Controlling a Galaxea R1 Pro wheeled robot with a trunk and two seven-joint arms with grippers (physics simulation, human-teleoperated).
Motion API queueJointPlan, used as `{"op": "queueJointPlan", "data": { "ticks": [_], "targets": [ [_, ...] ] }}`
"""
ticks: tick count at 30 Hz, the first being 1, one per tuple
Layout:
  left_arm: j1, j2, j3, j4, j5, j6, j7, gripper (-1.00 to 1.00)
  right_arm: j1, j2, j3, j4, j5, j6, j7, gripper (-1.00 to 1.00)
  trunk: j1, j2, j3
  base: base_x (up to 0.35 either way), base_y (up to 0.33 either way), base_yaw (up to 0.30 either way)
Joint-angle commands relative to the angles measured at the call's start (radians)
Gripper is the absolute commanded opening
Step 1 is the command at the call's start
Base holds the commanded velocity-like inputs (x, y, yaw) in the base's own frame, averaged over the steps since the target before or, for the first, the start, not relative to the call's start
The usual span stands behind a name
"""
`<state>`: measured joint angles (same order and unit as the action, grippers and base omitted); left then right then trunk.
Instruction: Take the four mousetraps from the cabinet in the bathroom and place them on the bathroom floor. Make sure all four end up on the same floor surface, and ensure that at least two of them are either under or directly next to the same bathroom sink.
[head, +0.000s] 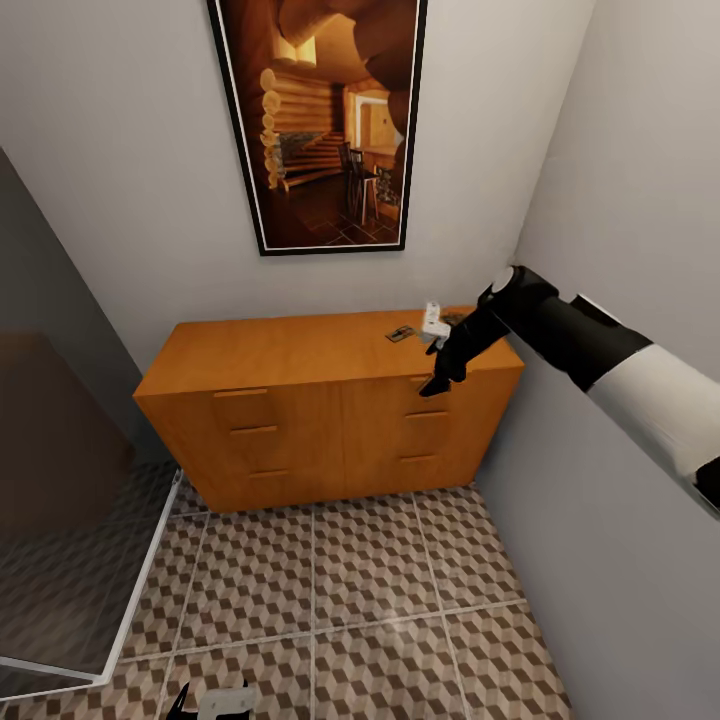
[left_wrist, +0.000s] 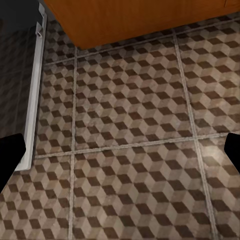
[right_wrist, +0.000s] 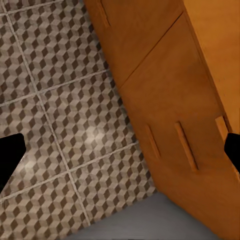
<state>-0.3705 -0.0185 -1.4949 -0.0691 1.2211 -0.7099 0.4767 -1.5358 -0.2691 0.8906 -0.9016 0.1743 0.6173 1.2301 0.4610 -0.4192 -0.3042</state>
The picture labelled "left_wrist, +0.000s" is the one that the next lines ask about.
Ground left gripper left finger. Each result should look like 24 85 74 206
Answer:
0 133 26 193

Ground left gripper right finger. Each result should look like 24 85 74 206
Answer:
224 133 240 173

